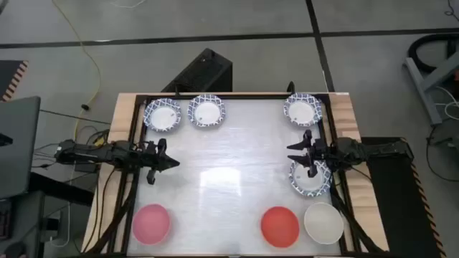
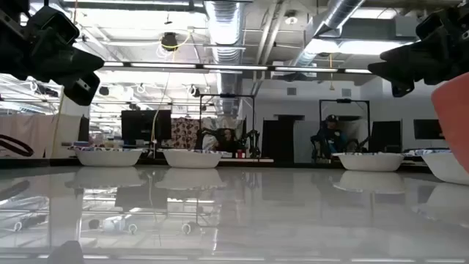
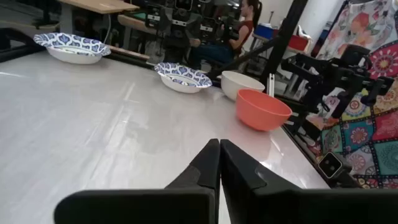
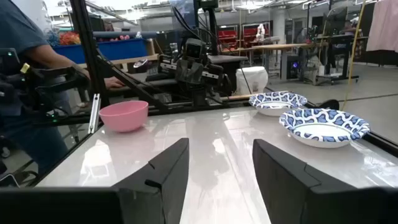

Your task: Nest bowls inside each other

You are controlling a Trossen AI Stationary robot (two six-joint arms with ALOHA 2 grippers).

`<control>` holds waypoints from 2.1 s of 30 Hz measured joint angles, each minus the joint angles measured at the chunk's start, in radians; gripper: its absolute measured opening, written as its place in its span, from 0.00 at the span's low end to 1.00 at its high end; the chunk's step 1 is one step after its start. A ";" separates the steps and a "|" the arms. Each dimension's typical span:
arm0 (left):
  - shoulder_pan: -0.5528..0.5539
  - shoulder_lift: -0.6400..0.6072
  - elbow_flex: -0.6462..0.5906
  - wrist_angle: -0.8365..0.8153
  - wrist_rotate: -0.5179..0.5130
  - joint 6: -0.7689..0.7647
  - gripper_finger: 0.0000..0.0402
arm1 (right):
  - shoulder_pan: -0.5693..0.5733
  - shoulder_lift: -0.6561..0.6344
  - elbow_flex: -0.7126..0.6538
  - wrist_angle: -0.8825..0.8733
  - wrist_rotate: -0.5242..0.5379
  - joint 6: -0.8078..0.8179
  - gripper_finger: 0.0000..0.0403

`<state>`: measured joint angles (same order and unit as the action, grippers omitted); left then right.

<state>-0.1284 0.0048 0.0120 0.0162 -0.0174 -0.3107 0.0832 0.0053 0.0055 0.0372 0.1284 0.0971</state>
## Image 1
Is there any black hazard striped mat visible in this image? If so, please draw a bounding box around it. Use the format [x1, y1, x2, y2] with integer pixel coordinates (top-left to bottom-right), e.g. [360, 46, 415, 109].
[360, 135, 448, 258]
[0, 59, 29, 103]

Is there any grey metal stand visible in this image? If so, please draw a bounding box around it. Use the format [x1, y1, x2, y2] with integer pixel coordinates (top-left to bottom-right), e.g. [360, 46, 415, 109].
[403, 49, 459, 126]

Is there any black mesh box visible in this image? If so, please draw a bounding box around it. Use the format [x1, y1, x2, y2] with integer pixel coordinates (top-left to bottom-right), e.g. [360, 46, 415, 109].
[161, 47, 234, 93]

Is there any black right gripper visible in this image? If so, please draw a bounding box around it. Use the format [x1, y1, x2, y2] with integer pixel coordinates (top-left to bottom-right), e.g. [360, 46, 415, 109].
[286, 129, 336, 179]

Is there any black aluminium table frame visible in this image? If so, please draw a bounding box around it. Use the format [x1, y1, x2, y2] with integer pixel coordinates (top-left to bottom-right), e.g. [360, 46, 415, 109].
[107, 92, 387, 258]

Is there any pink plastic bowl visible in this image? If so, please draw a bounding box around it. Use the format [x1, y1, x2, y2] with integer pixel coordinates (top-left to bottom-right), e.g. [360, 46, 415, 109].
[131, 203, 171, 247]

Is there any yellow cable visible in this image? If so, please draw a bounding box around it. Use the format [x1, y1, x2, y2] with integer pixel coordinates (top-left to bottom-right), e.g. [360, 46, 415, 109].
[52, 0, 103, 140]

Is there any red plastic bowl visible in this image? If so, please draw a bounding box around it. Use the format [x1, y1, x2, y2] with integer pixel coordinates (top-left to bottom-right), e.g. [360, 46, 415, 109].
[260, 206, 301, 249]

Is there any grey flat panel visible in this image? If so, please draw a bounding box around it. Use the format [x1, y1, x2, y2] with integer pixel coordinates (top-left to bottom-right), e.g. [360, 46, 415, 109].
[0, 95, 42, 200]

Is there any black hose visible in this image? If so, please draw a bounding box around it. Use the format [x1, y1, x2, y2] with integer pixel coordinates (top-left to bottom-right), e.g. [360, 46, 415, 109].
[407, 33, 459, 75]

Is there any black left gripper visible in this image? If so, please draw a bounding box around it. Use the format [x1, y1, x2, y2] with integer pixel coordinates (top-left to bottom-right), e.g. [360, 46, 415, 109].
[138, 138, 180, 185]

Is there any blue patterned paper bowl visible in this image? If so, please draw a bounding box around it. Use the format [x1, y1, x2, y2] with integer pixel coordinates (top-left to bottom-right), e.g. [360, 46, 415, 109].
[186, 94, 227, 128]
[283, 92, 323, 128]
[288, 158, 333, 198]
[143, 97, 182, 133]

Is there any white plastic bowl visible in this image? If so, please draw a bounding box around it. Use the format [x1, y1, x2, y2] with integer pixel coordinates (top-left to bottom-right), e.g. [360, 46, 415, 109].
[303, 201, 345, 246]

